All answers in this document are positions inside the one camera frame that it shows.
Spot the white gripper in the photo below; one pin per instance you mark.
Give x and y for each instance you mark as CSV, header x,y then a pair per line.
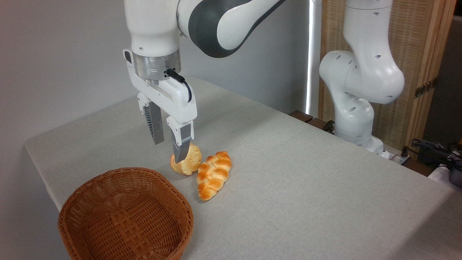
x,y
173,95

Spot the round bread roll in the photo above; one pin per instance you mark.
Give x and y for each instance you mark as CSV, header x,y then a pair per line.
x,y
189,162

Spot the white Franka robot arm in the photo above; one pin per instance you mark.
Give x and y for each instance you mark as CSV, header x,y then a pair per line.
x,y
361,72

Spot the braided bread loaf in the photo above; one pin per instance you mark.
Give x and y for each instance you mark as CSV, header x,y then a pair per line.
x,y
213,175

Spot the brown wicker basket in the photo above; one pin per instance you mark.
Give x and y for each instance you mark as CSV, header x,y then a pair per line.
x,y
126,216

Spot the dark brown wooden block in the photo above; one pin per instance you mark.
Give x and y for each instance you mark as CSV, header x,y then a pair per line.
x,y
300,116
319,124

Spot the grey tablecloth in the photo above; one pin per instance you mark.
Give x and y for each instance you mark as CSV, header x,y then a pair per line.
x,y
306,202

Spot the white vertical pole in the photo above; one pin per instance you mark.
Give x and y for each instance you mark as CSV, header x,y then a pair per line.
x,y
313,54

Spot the white power strip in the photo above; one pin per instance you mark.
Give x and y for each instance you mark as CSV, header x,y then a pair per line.
x,y
395,156

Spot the wooden woven folding screen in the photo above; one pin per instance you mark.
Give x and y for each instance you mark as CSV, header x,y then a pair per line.
x,y
411,39

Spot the metal screen hinge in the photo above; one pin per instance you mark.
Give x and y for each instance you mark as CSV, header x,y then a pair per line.
x,y
425,87

